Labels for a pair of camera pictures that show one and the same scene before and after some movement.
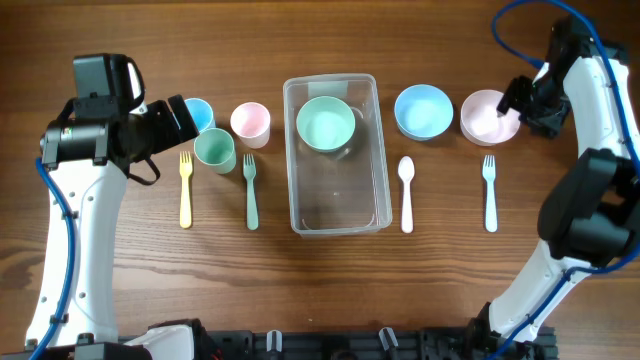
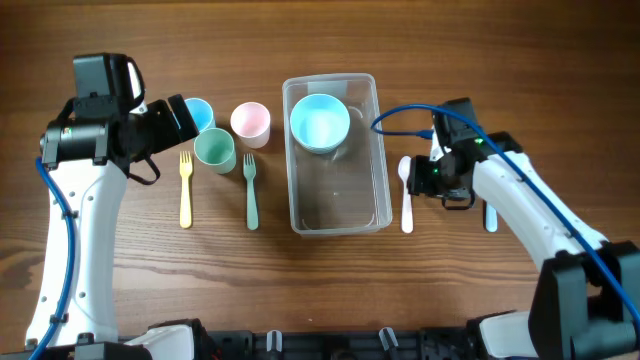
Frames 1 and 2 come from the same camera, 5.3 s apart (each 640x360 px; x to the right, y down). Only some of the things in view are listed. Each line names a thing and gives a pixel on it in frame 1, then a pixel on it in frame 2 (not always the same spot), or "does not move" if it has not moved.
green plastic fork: x=249 y=169 does not move
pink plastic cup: x=251 y=122 does not move
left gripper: x=163 y=126 does not move
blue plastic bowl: x=422 y=111 → x=319 y=123
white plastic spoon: x=406 y=167 does not move
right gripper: x=523 y=100 → x=420 y=183
